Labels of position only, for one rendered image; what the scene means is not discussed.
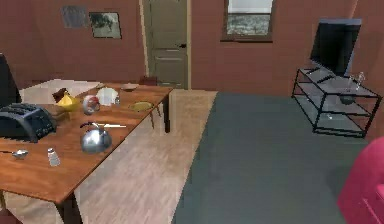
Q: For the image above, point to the glass salt shaker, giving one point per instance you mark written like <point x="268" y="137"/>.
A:
<point x="53" y="158"/>

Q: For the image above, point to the red armchair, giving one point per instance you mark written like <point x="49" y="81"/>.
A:
<point x="365" y="190"/>

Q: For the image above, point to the brown framed window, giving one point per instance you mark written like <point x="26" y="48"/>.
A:
<point x="248" y="20"/>

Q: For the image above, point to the silver knife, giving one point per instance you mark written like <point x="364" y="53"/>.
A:
<point x="111" y="125"/>

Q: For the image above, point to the gray wall picture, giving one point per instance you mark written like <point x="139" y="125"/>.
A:
<point x="74" y="16"/>

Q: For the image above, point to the clear glass statuette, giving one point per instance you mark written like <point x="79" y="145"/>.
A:
<point x="359" y="79"/>

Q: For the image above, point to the dark red wooden chair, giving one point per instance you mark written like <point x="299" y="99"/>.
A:
<point x="148" y="81"/>

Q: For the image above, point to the beige shallow bowl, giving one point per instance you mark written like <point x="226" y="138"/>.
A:
<point x="129" y="87"/>

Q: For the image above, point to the yellow bowl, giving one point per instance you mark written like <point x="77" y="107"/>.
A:
<point x="68" y="102"/>

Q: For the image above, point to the brown wooden dining table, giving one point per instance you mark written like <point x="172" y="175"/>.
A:
<point x="66" y="146"/>

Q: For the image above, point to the olive green plate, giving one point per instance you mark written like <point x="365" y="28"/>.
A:
<point x="141" y="106"/>

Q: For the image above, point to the silver spoon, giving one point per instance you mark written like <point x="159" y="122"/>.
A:
<point x="19" y="153"/>

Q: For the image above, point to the black television set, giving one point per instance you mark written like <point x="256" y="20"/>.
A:
<point x="333" y="45"/>

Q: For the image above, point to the black chair back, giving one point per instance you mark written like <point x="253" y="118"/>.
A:
<point x="7" y="83"/>

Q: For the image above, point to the olive green room door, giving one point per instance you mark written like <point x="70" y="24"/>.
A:
<point x="168" y="43"/>

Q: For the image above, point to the black frame glass tv stand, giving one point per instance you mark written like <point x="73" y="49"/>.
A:
<point x="333" y="103"/>

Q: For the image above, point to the dark round bowl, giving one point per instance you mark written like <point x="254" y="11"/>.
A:
<point x="347" y="99"/>

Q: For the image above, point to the dark framed wall picture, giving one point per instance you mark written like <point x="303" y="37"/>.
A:
<point x="105" y="25"/>

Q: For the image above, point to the black toaster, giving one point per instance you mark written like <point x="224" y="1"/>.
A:
<point x="23" y="121"/>

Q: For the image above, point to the dark gray floor carpet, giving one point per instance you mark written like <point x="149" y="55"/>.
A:
<point x="266" y="160"/>

